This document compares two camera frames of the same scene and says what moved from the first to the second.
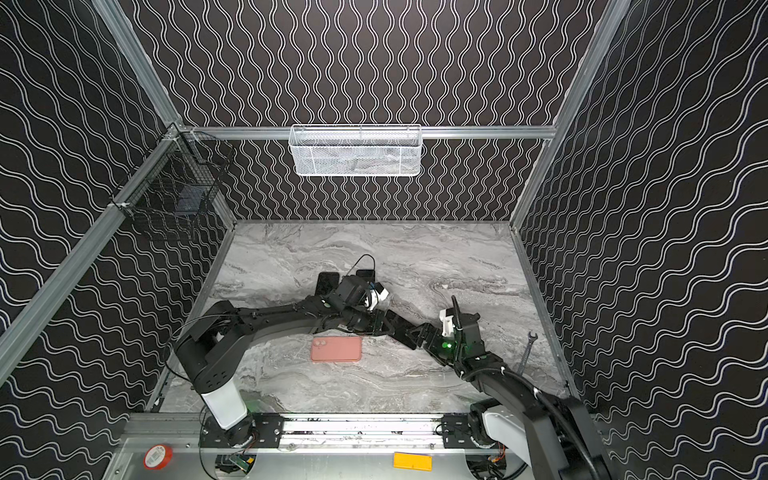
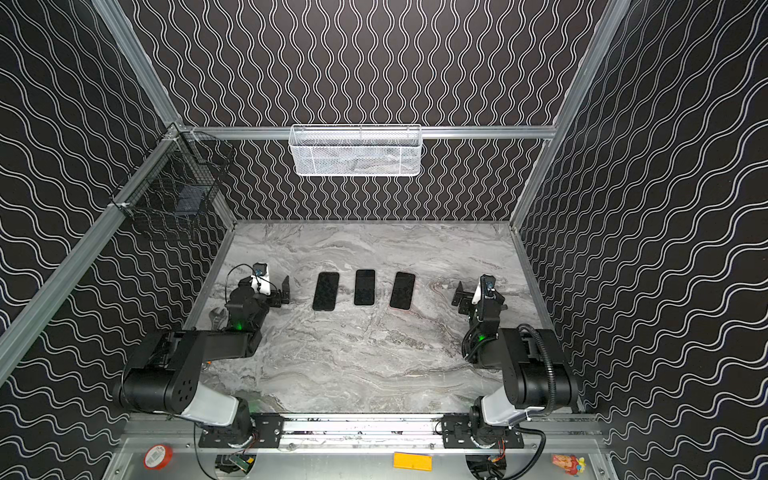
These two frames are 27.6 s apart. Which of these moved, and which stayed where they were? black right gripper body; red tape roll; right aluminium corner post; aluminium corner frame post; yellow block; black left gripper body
Moved: black left gripper body; black right gripper body
Stayed: aluminium corner frame post; right aluminium corner post; yellow block; red tape roll
